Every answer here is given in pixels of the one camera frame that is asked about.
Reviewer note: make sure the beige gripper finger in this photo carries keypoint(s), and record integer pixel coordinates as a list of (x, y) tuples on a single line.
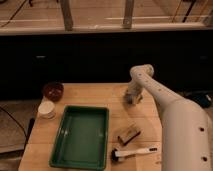
[(136, 99)]

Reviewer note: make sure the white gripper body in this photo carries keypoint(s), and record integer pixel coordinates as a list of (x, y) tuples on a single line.
[(134, 88)]

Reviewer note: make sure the blue sponge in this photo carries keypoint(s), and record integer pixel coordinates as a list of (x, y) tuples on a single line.
[(128, 98)]

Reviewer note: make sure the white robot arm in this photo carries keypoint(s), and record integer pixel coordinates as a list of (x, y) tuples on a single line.
[(185, 140)]

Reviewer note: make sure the green plastic tray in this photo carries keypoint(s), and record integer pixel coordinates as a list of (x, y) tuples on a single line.
[(81, 139)]

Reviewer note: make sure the wooden block brush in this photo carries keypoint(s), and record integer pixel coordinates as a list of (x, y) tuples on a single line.
[(128, 134)]

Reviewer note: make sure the dark red bowl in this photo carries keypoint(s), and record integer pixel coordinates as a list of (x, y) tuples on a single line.
[(53, 91)]

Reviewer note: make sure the white round container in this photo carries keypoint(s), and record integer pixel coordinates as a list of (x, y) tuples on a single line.
[(46, 109)]

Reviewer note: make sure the white handled dish brush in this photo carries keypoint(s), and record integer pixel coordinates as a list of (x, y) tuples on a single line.
[(116, 155)]

